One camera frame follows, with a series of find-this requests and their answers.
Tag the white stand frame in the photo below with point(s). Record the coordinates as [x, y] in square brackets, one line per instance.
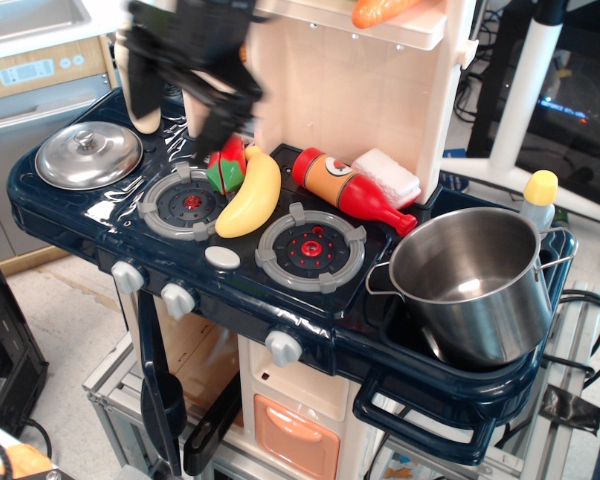
[539, 104]

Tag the dark blue toy ladle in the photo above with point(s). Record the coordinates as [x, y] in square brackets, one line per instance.
[162, 400]

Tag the white toy sponge block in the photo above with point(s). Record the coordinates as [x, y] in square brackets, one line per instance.
[399, 185]

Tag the right grey toy burner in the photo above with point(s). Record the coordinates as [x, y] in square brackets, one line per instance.
[311, 251]

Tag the grey toy burner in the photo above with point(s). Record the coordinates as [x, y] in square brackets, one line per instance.
[182, 205]
[311, 251]

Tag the black toy oven door handle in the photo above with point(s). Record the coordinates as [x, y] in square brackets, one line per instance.
[207, 435]

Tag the orange toy oven drawer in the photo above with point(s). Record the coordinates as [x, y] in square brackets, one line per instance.
[299, 442]

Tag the stainless steel pot lid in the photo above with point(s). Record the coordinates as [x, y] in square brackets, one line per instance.
[88, 156]

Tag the dark blue toy kitchen counter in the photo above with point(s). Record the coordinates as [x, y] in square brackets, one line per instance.
[357, 332]

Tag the cream toy kitchen shelf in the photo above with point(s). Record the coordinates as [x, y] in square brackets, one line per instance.
[343, 90]

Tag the black computer tower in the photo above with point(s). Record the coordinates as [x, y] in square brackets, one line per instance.
[23, 369]

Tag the right grey stove knob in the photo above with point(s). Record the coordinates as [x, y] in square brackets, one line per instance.
[283, 347]

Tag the grey oval button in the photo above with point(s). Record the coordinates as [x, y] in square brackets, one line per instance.
[222, 258]

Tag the left grey toy burner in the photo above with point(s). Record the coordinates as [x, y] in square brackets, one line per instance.
[182, 205]

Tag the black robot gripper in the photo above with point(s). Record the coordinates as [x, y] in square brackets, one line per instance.
[196, 46]

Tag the grey stove knob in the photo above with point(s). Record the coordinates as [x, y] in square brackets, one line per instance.
[283, 347]
[128, 279]
[179, 302]

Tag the grey toy dishwasher cabinet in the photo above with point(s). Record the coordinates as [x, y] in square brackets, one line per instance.
[55, 61]

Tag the orange toy bread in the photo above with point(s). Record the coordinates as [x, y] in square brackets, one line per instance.
[369, 13]

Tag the red toy ketchup bottle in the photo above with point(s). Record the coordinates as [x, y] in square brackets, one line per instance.
[352, 193]

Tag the cream toy bottle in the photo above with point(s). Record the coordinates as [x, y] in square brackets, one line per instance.
[150, 122]

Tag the middle grey stove knob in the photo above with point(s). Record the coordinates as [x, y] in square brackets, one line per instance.
[179, 302]

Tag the clear bottle yellow cap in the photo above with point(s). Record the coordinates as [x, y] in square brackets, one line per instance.
[538, 199]

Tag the yellow toy banana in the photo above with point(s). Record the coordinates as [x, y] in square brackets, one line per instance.
[257, 198]

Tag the left grey stove knob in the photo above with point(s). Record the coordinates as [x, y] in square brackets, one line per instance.
[128, 279]

